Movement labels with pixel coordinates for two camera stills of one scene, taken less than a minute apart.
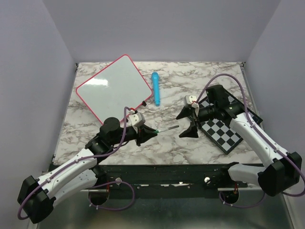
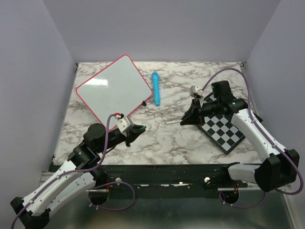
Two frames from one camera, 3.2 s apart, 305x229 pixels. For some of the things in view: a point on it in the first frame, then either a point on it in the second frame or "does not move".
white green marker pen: (158, 131) -> (174, 121)
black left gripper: (142, 135) -> (132, 134)
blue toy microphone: (156, 83) does not move
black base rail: (168, 176) does not move
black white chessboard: (220, 130) does not move
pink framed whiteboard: (114, 86) does not move
